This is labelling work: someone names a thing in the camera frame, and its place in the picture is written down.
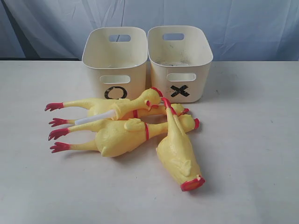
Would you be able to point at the cream bin marked X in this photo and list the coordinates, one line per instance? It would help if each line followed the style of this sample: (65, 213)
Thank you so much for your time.
(180, 59)

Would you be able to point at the whole yellow rubber chicken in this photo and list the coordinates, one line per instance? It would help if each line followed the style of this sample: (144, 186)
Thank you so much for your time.
(113, 138)
(97, 106)

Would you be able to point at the cream bin marked O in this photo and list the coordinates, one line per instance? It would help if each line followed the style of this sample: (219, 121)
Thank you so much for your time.
(115, 60)

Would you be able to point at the chicken head with white tube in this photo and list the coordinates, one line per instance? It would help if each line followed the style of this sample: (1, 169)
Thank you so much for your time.
(116, 109)

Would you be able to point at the legless yellow rubber chicken body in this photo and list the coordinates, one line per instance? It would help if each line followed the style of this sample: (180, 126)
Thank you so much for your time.
(175, 151)

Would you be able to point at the blue-grey backdrop curtain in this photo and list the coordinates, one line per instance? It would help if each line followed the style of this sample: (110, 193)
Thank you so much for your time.
(237, 30)

